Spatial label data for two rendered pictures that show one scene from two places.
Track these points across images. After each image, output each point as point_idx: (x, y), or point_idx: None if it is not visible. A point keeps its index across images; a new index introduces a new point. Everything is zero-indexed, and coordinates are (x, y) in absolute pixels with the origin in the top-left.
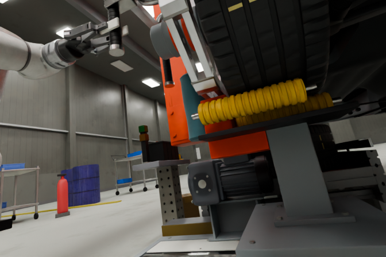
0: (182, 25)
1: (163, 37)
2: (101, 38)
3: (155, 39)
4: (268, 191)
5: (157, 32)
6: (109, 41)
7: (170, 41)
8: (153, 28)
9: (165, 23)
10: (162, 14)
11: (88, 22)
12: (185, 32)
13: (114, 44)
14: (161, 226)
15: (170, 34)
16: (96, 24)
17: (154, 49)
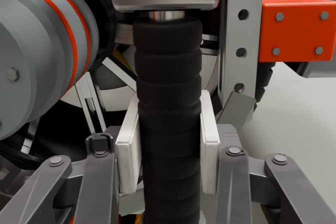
0: (88, 57)
1: (59, 87)
2: (113, 209)
3: (43, 93)
4: None
5: (49, 68)
6: (118, 196)
7: (60, 98)
8: (30, 40)
9: (67, 40)
10: (244, 126)
11: (296, 164)
12: (81, 75)
13: (200, 211)
14: None
15: (72, 78)
16: (241, 149)
17: (17, 126)
